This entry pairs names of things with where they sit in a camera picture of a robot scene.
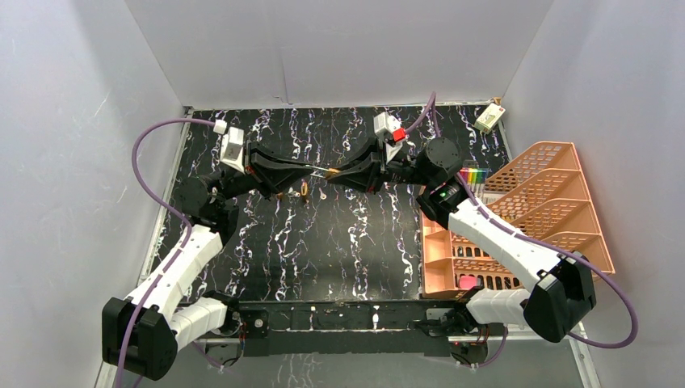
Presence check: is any orange mesh file rack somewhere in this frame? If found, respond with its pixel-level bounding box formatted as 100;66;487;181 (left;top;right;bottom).
485;141;616;275

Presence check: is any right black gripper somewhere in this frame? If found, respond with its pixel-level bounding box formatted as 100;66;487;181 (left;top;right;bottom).
326;137;434;195

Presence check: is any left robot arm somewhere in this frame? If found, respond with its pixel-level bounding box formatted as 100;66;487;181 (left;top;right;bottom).
102;142;314;380

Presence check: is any orange desk organizer tray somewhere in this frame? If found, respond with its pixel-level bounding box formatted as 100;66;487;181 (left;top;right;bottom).
420;215;522;299

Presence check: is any white box in corner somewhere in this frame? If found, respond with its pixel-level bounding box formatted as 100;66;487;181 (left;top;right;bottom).
473;103;506;133

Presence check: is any colored marker pack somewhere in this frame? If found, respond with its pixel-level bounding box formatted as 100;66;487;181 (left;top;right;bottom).
460;167;489;197

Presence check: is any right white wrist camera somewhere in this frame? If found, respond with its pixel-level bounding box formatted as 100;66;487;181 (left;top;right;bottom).
373;112;407;163

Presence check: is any pink eraser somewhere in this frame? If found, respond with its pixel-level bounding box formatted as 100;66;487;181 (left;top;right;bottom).
456;275;481;290

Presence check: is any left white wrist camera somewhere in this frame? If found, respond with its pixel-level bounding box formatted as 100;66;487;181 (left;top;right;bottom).
219;126;246;174

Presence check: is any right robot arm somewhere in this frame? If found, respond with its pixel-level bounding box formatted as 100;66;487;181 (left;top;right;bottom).
326;137;596;343

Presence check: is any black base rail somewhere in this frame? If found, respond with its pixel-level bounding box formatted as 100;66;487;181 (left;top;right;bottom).
235;299;510;358

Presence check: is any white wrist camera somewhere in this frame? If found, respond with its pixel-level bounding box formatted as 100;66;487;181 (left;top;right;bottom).
219;126;246;174
373;112;407;163

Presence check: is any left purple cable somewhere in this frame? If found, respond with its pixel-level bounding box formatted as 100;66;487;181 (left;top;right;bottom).
112;117;229;388

